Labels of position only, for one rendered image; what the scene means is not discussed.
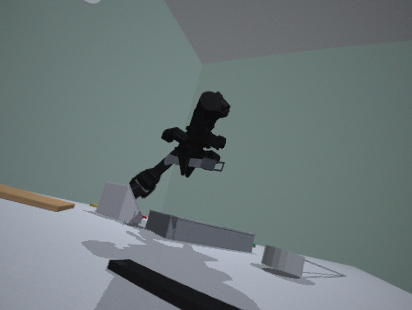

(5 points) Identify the wooden board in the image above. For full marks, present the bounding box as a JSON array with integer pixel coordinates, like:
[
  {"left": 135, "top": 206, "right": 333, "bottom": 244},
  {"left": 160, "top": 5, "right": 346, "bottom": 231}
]
[{"left": 0, "top": 184, "right": 75, "bottom": 212}]

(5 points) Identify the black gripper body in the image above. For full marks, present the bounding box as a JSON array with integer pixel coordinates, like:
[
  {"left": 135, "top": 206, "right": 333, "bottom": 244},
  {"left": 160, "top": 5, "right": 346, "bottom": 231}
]
[{"left": 161, "top": 121, "right": 220, "bottom": 162}]

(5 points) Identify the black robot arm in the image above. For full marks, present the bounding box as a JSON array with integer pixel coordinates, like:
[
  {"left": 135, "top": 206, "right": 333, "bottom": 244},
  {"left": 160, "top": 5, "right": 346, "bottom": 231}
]
[{"left": 129, "top": 92, "right": 231, "bottom": 199}]

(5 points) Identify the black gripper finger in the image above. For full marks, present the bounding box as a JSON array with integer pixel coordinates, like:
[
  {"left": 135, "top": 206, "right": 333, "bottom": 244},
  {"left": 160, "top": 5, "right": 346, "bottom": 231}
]
[
  {"left": 175, "top": 146, "right": 196, "bottom": 176},
  {"left": 185, "top": 154, "right": 208, "bottom": 177}
]

